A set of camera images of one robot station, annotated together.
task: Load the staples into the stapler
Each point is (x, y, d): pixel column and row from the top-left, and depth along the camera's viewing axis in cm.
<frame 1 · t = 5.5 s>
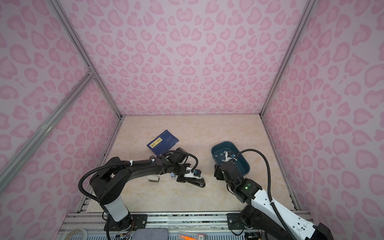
left hand: (195, 174, 85), fingers closed
right hand: (218, 166, 80), fingers open
teal plastic tray: (218, 152, 100), on the table
blue book yellow label: (163, 143, 105), on the table

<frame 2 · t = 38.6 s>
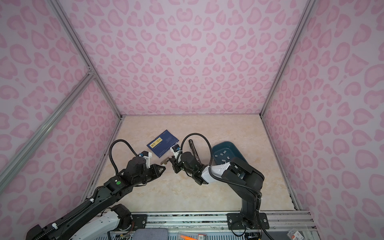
left hand: (166, 167, 77), fingers closed
right hand: (170, 157, 85), fingers closed
the named things where they were.

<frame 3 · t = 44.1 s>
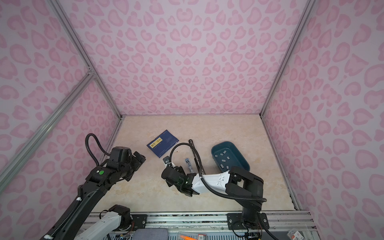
left hand: (141, 159, 77), fingers open
right hand: (169, 169, 83), fingers closed
the named things where they were.

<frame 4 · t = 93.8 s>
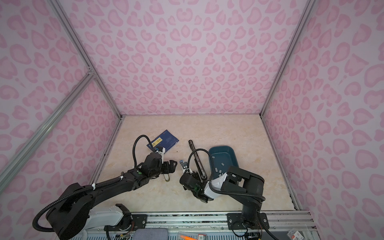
left hand: (172, 161, 86), fingers open
right hand: (185, 174, 89), fingers closed
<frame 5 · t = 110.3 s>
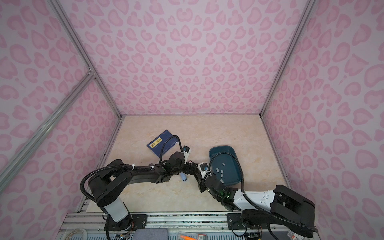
left hand: (193, 160, 89), fingers open
right hand: (197, 173, 82), fingers closed
